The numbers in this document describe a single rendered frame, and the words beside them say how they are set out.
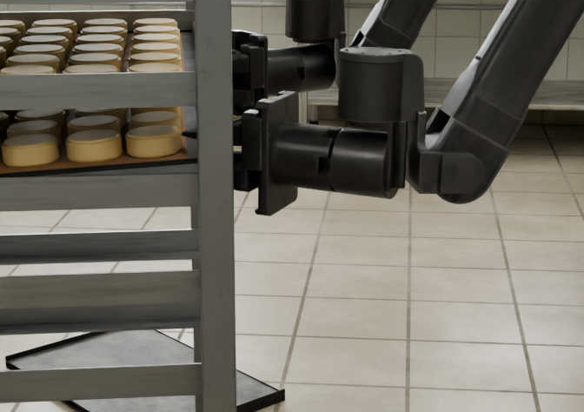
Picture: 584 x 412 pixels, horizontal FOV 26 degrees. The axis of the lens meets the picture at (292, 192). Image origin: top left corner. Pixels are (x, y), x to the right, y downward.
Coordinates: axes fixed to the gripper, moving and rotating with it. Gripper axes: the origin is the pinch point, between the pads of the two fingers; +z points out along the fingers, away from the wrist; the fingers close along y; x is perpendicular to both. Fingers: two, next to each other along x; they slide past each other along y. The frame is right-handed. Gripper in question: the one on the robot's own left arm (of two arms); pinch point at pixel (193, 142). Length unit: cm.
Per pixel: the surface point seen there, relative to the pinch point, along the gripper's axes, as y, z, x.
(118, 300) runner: -13.0, 3.1, 8.5
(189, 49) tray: 5.0, 11.0, -19.7
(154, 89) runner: 6.1, 0.1, 6.7
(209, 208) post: -3.7, -5.3, 7.1
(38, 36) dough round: 6.9, 23.1, -9.3
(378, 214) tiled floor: -99, 90, -301
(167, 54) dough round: 7.1, 5.3, -4.9
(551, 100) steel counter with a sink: -75, 56, -413
